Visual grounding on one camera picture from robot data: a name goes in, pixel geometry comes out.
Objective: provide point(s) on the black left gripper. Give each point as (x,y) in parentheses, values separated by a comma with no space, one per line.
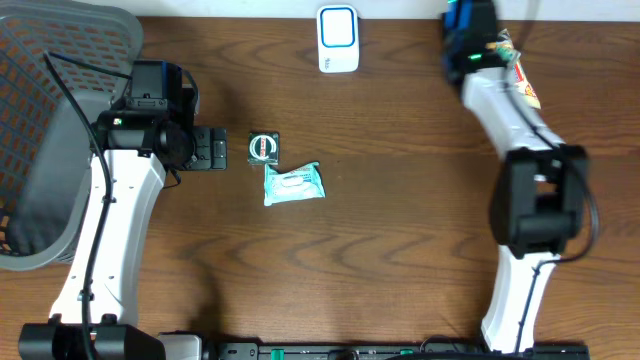
(211,148)

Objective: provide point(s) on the green Zam-Buk tin box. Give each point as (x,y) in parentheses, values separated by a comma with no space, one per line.
(263,148)

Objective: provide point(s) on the mint green wipes pack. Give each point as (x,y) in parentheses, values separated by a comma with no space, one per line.
(299,184)

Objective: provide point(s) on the cream snack bag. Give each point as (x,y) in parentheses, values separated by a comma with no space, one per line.
(525,85)

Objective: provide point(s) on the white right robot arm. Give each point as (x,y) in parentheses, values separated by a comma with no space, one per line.
(540,194)

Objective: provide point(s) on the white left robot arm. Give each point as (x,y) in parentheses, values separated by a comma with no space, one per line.
(146,135)

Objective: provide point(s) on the white barcode scanner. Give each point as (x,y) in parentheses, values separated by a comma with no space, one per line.
(337,38)

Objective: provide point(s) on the grey plastic mesh basket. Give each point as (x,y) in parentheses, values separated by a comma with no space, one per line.
(45,151)

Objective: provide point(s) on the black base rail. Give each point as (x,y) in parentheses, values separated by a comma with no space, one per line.
(438,349)

